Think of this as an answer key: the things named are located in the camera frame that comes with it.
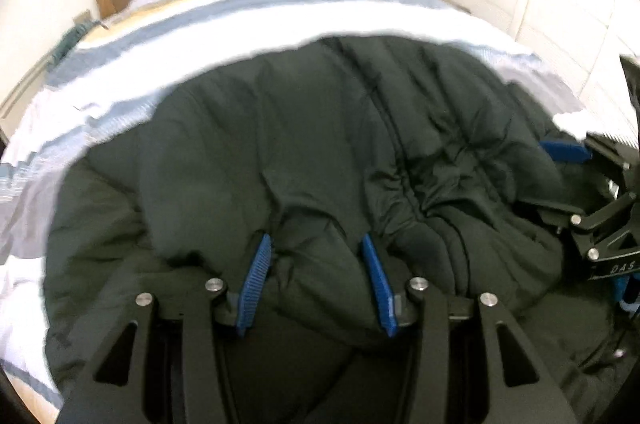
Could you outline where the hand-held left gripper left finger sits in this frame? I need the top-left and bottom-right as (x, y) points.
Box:
(57, 233), (273, 424)

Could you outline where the bed with striped duvet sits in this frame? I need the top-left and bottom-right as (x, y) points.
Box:
(0, 0), (601, 424)

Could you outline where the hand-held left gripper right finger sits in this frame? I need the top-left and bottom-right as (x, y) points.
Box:
(360, 233), (581, 424)

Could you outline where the black puffer coat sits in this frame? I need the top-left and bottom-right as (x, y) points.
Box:
(42, 32), (640, 424)

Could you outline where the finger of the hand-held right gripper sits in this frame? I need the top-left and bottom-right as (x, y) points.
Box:
(539, 131), (640, 191)
(517, 191), (640, 263)

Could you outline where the teal blanket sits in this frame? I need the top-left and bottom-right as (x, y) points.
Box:
(49, 20), (104, 65)

